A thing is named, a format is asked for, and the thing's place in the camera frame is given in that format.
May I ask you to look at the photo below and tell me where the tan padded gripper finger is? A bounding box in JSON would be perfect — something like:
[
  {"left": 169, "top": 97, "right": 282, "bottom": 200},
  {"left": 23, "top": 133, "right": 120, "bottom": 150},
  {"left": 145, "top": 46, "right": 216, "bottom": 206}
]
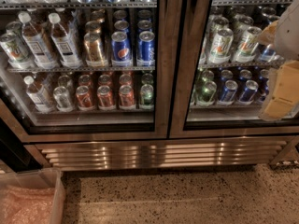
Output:
[{"left": 259, "top": 61, "right": 299, "bottom": 121}]

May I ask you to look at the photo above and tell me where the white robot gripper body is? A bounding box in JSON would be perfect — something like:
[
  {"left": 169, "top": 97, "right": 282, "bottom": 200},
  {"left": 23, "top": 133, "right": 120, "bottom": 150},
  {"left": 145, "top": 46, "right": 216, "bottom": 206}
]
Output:
[{"left": 274, "top": 0, "right": 299, "bottom": 60}]

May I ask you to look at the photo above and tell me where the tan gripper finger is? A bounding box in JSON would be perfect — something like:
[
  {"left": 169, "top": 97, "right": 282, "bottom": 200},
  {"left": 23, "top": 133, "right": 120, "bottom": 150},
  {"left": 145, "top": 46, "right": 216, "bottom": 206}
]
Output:
[{"left": 258, "top": 21, "right": 278, "bottom": 46}]

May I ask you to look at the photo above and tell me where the glass fridge door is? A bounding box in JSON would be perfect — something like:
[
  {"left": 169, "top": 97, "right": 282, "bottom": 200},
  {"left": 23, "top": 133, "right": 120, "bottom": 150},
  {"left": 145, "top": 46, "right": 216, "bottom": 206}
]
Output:
[
  {"left": 1, "top": 0, "right": 181, "bottom": 143},
  {"left": 170, "top": 0, "right": 299, "bottom": 138}
]

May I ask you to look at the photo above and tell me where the white 7up can right door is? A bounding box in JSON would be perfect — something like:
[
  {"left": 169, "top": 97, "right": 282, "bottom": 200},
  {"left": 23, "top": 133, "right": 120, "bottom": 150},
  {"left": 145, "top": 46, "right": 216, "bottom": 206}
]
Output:
[{"left": 208, "top": 28, "right": 234, "bottom": 64}]

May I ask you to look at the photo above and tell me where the steel fridge bottom grille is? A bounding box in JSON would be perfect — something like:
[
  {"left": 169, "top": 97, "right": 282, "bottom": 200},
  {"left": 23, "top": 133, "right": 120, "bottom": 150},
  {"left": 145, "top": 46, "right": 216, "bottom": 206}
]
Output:
[{"left": 25, "top": 135, "right": 296, "bottom": 171}]

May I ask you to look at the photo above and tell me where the green can right door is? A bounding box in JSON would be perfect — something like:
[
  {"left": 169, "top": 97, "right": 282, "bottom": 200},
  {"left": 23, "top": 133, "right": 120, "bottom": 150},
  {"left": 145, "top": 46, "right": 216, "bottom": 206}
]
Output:
[{"left": 196, "top": 80, "right": 217, "bottom": 105}]

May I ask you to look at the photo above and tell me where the green soda can left door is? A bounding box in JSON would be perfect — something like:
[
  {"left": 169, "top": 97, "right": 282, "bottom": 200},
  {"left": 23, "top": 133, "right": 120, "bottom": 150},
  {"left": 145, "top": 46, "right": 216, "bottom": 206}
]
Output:
[{"left": 139, "top": 84, "right": 154, "bottom": 109}]

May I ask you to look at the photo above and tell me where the white 7up can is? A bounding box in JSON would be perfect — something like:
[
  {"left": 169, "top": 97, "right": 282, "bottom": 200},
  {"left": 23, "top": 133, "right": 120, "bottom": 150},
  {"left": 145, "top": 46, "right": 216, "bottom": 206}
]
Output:
[
  {"left": 232, "top": 26, "right": 262, "bottom": 63},
  {"left": 0, "top": 33, "right": 35, "bottom": 70}
]

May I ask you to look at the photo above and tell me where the blue pepsi can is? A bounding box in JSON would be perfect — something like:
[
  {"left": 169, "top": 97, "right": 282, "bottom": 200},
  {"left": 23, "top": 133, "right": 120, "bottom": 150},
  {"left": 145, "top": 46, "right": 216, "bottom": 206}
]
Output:
[
  {"left": 136, "top": 31, "right": 155, "bottom": 66},
  {"left": 111, "top": 32, "right": 133, "bottom": 67}
]

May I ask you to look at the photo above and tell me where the front blue pepsi can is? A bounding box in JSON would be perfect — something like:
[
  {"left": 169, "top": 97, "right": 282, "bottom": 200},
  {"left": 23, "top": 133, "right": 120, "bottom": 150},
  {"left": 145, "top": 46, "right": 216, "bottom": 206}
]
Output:
[{"left": 111, "top": 32, "right": 133, "bottom": 67}]

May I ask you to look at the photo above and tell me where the right orange soda can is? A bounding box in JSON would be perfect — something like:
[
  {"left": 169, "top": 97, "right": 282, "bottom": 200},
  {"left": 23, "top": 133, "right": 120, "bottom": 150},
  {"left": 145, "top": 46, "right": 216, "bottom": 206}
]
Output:
[{"left": 119, "top": 85, "right": 136, "bottom": 110}]

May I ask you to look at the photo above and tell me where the orange soda can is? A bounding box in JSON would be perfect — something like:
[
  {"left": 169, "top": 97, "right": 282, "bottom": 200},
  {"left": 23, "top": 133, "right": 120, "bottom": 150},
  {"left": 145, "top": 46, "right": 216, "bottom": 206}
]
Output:
[
  {"left": 119, "top": 85, "right": 136, "bottom": 110},
  {"left": 97, "top": 85, "right": 116, "bottom": 110},
  {"left": 76, "top": 86, "right": 95, "bottom": 111}
]

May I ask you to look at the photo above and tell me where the middle orange soda can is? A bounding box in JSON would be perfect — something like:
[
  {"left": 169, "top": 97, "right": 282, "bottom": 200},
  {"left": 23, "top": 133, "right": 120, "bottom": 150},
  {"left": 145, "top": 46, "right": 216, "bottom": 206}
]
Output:
[{"left": 97, "top": 85, "right": 116, "bottom": 110}]

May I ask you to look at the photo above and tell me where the gold soda can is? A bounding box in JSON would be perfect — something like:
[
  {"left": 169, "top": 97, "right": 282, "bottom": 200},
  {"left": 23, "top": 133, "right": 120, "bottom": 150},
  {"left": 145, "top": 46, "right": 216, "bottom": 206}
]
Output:
[{"left": 84, "top": 33, "right": 108, "bottom": 67}]

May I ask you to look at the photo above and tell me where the left orange soda can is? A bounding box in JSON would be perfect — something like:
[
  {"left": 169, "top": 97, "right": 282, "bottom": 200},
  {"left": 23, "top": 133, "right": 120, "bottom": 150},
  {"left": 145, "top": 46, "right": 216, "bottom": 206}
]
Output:
[{"left": 76, "top": 86, "right": 95, "bottom": 111}]

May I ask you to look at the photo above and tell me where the right iced tea bottle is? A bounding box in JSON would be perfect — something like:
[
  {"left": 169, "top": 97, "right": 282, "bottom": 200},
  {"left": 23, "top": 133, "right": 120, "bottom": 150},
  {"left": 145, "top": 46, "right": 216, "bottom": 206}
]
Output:
[{"left": 49, "top": 13, "right": 82, "bottom": 68}]

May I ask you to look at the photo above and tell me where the iced tea bottle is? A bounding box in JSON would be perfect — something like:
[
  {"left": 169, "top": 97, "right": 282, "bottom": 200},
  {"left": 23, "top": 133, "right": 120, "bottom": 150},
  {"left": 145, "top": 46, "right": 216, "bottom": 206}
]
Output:
[
  {"left": 18, "top": 11, "right": 59, "bottom": 70},
  {"left": 49, "top": 13, "right": 82, "bottom": 68},
  {"left": 23, "top": 76, "right": 54, "bottom": 113}
]

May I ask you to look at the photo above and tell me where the silver soda can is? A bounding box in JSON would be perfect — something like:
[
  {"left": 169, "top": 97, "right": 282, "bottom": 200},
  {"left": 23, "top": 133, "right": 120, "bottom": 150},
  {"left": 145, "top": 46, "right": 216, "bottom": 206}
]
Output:
[{"left": 53, "top": 86, "right": 74, "bottom": 112}]

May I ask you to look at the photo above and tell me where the left iced tea bottle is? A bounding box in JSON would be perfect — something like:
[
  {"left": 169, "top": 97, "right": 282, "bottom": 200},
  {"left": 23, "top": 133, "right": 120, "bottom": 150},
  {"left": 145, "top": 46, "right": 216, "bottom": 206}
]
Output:
[{"left": 18, "top": 11, "right": 59, "bottom": 70}]

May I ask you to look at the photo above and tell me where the lower iced tea bottle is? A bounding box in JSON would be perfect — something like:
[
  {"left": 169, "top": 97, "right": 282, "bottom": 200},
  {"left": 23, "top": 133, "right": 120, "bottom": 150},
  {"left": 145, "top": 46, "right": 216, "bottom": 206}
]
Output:
[{"left": 23, "top": 76, "right": 54, "bottom": 113}]

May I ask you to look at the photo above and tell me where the left white 7up can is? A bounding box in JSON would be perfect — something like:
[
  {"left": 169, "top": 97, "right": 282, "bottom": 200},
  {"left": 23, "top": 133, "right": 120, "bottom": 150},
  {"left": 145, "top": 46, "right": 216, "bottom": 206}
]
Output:
[{"left": 0, "top": 33, "right": 35, "bottom": 70}]

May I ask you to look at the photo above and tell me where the clear plastic storage bin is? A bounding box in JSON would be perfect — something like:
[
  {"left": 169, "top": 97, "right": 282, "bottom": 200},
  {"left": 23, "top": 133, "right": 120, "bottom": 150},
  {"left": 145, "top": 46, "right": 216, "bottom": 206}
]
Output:
[{"left": 0, "top": 168, "right": 65, "bottom": 224}]

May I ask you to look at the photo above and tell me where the pink bubble wrap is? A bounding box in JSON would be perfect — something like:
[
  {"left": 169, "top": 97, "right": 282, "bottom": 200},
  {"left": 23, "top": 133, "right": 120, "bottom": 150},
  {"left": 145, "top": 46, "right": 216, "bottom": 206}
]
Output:
[{"left": 0, "top": 186, "right": 55, "bottom": 224}]

